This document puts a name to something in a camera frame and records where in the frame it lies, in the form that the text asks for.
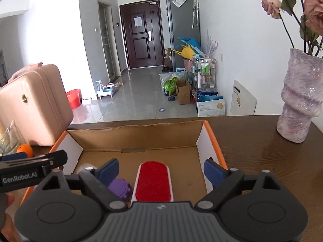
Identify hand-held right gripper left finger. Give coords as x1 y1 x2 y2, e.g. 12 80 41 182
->
35 158 128 213

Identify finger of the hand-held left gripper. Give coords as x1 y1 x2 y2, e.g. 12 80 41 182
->
0 150 68 170
0 152 28 161

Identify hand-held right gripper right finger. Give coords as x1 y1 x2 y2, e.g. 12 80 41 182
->
196 157 283 212

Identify purple ridged cap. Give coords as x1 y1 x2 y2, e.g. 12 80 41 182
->
108 178 133 202

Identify red white lint brush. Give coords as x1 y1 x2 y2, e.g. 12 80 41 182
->
131 161 174 203

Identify red cardboard box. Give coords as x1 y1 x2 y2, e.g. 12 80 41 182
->
20 120 229 207

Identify person's left hand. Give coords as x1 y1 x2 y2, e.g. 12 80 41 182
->
0 192 19 242

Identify orange fruit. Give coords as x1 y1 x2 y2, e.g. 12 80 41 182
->
16 144 34 158

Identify clear glass cup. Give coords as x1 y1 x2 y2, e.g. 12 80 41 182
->
0 121 28 155

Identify pink suitcase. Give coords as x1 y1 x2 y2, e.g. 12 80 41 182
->
0 64 73 147

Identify red plastic bucket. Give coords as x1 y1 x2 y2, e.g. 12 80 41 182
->
66 89 82 110

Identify white blue carton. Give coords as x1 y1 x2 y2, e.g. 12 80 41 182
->
197 91 225 118

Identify white leaning board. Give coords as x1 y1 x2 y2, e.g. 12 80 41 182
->
230 80 257 116

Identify white pet feeding stand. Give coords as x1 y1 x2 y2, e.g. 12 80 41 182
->
95 79 124 97

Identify brown floor carton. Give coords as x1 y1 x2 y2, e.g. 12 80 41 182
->
176 80 191 104

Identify green plastic bag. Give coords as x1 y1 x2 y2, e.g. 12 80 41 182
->
164 77 179 96

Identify clear plastic bag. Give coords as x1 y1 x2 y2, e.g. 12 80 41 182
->
159 71 188 96

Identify purple ceramic vase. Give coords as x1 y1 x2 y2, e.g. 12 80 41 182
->
276 48 323 144

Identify brown cartons by door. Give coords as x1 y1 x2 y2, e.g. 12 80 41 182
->
164 48 173 68

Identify yellow plastic item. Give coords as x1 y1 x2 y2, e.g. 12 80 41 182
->
173 46 193 59

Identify purple decorative grass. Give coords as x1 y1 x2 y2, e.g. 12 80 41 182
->
206 30 219 58

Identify blue folded item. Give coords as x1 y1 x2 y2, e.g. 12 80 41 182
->
177 37 205 56

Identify dark brown entrance door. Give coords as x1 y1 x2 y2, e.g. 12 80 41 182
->
119 0 164 69

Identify grey refrigerator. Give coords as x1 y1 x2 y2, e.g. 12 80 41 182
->
166 0 201 68

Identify hanging clear umbrellas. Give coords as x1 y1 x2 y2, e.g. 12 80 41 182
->
191 0 200 29

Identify bunch of dried pink roses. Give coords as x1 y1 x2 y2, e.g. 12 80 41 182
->
261 0 323 56

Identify metal wire rack cart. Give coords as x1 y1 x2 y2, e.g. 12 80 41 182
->
193 58 217 92

